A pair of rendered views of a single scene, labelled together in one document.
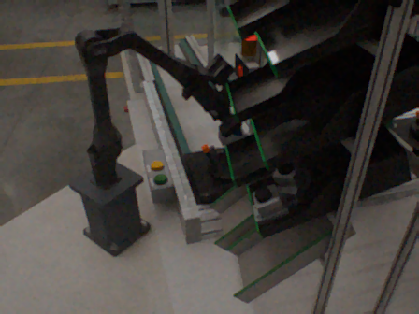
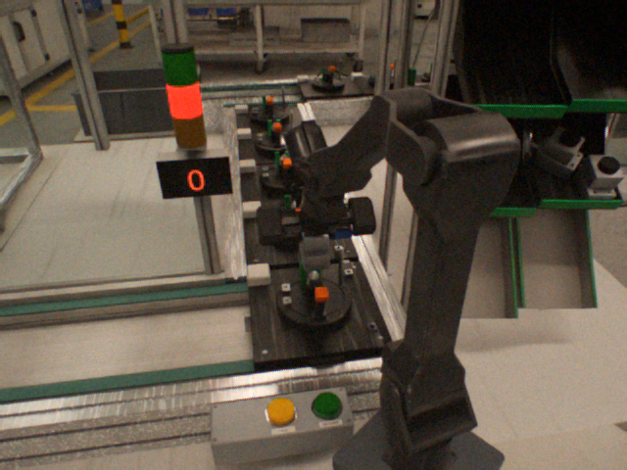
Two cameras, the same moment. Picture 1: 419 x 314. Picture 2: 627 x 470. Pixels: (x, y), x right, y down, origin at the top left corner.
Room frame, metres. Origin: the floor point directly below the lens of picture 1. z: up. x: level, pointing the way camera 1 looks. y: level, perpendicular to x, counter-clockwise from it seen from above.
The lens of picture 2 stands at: (0.93, 0.60, 1.58)
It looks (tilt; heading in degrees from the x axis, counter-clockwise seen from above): 34 degrees down; 275
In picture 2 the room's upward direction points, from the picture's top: straight up
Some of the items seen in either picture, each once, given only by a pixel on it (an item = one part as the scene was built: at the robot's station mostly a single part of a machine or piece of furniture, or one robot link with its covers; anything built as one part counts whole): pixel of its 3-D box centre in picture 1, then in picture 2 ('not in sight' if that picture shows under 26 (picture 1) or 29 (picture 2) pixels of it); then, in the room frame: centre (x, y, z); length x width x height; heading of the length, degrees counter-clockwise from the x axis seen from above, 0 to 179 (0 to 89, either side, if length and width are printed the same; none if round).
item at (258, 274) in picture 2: not in sight; (259, 277); (1.11, -0.13, 0.97); 0.05 x 0.05 x 0.04; 15
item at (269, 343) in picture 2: (229, 171); (313, 308); (0.99, -0.06, 0.96); 0.24 x 0.24 x 0.02; 15
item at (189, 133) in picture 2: (249, 46); (189, 128); (1.20, -0.12, 1.28); 0.05 x 0.05 x 0.05
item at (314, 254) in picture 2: (234, 130); (313, 240); (0.99, -0.07, 1.11); 0.08 x 0.04 x 0.07; 105
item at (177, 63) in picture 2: not in sight; (179, 67); (1.20, -0.12, 1.38); 0.05 x 0.05 x 0.05
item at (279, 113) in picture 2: not in sight; (268, 107); (1.24, -1.02, 1.01); 0.24 x 0.24 x 0.13; 15
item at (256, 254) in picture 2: not in sight; (296, 214); (1.05, -0.31, 1.01); 0.24 x 0.24 x 0.13; 15
